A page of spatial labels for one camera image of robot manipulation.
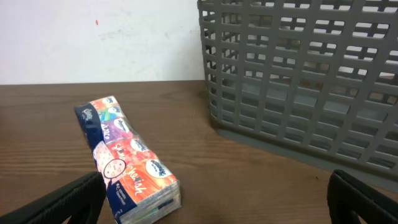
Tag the grey plastic lattice basket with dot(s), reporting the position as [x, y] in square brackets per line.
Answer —
[313, 80]

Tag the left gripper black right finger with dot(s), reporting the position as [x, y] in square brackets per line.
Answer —
[350, 201]

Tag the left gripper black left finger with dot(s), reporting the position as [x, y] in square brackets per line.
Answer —
[79, 202]

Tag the colourful tissue multipack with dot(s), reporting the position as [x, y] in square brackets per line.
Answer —
[139, 186]

